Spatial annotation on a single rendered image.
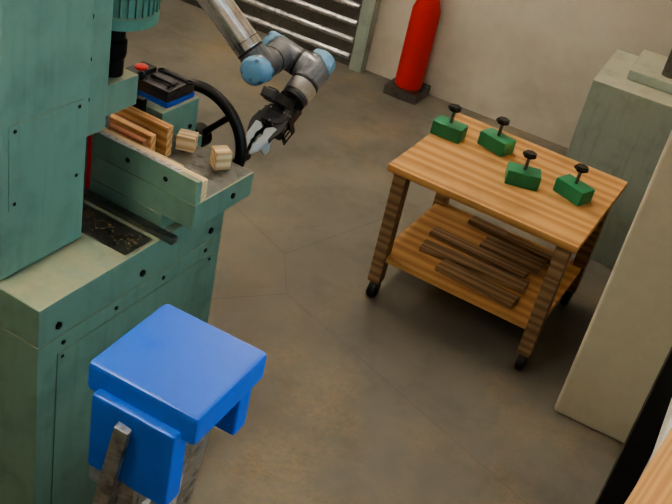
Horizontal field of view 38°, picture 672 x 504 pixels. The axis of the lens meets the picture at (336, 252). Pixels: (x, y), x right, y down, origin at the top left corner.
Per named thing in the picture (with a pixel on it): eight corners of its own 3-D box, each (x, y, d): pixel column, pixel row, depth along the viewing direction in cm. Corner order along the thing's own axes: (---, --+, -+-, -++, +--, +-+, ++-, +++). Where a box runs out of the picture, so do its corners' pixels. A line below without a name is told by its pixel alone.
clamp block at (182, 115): (197, 132, 228) (201, 97, 224) (160, 150, 218) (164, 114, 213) (148, 109, 234) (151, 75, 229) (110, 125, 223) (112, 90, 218)
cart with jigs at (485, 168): (578, 303, 360) (640, 153, 325) (525, 380, 316) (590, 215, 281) (423, 232, 381) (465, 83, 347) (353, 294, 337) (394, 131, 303)
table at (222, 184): (275, 181, 222) (279, 158, 219) (193, 231, 199) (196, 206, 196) (76, 86, 243) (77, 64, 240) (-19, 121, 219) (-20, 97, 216)
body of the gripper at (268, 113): (283, 147, 248) (309, 115, 253) (279, 126, 241) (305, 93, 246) (259, 136, 251) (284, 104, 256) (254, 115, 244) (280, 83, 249)
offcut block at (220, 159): (224, 162, 213) (227, 144, 211) (230, 169, 211) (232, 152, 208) (209, 163, 211) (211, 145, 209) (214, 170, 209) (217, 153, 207)
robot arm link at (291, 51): (258, 36, 247) (294, 58, 246) (277, 24, 256) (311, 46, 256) (247, 61, 252) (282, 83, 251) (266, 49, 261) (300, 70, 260)
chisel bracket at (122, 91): (136, 110, 207) (139, 74, 202) (90, 130, 196) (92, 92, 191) (109, 98, 209) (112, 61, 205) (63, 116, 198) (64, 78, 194)
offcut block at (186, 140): (175, 149, 214) (176, 135, 212) (179, 141, 217) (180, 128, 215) (193, 153, 214) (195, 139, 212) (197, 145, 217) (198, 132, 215)
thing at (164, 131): (170, 154, 211) (174, 125, 207) (165, 157, 210) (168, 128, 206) (90, 115, 219) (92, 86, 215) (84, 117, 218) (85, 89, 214)
